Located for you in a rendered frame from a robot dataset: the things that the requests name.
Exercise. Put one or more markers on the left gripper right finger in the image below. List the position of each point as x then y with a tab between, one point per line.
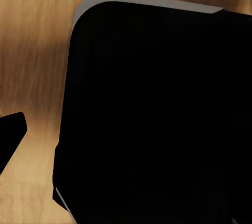
244	128

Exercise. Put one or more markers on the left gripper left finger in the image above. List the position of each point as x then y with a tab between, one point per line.
12	129

